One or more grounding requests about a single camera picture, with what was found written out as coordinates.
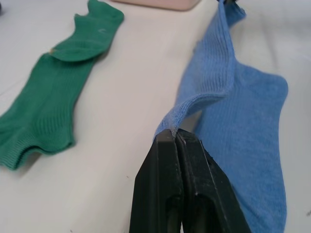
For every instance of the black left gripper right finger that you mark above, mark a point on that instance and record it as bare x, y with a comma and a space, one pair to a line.
206, 194

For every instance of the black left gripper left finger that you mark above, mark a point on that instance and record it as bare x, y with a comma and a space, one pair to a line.
158, 174

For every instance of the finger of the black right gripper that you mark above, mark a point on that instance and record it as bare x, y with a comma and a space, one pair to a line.
229, 1

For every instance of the blue ribbed sock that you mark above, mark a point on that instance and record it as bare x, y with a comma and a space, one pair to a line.
206, 72
255, 126

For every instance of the green ribbed sock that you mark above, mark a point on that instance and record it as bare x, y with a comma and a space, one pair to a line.
48, 109
94, 36

